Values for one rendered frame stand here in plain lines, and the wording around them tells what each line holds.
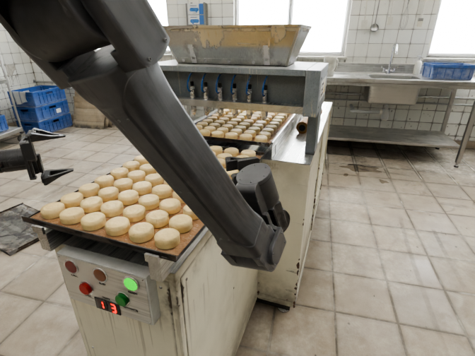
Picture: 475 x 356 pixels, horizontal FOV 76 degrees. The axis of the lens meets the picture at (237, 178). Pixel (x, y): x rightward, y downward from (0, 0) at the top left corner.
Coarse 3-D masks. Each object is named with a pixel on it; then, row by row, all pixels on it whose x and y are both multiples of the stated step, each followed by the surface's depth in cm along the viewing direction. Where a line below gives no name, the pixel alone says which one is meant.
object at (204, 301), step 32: (128, 256) 68; (192, 256) 71; (160, 288) 66; (192, 288) 73; (224, 288) 98; (256, 288) 147; (96, 320) 81; (128, 320) 76; (160, 320) 71; (192, 320) 76; (224, 320) 103; (96, 352) 88; (128, 352) 82; (160, 352) 77; (192, 352) 79; (224, 352) 109
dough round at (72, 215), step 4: (68, 208) 71; (72, 208) 71; (76, 208) 71; (80, 208) 71; (64, 212) 69; (68, 212) 69; (72, 212) 69; (76, 212) 69; (80, 212) 69; (60, 216) 68; (64, 216) 68; (68, 216) 68; (72, 216) 68; (76, 216) 68; (80, 216) 69; (64, 220) 67; (68, 220) 67; (72, 220) 68; (76, 220) 68; (80, 220) 69; (64, 224) 68; (68, 224) 68; (72, 224) 68
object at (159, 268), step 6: (258, 150) 118; (264, 150) 129; (204, 228) 78; (150, 258) 58; (156, 258) 58; (180, 258) 67; (150, 264) 60; (156, 264) 59; (162, 264) 60; (168, 264) 62; (174, 264) 64; (150, 270) 61; (156, 270) 60; (162, 270) 60; (168, 270) 62; (156, 276) 61; (162, 276) 60; (162, 282) 61
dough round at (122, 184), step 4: (116, 180) 84; (120, 180) 84; (124, 180) 84; (128, 180) 84; (116, 184) 82; (120, 184) 82; (124, 184) 82; (128, 184) 82; (132, 184) 84; (120, 188) 82; (124, 188) 82; (128, 188) 83
